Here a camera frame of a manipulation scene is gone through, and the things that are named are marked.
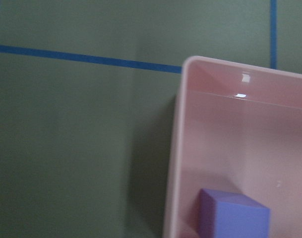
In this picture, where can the purple foam block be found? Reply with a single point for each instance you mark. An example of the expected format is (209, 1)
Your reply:
(231, 215)

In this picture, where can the pink plastic bin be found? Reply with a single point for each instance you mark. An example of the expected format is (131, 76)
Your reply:
(237, 128)

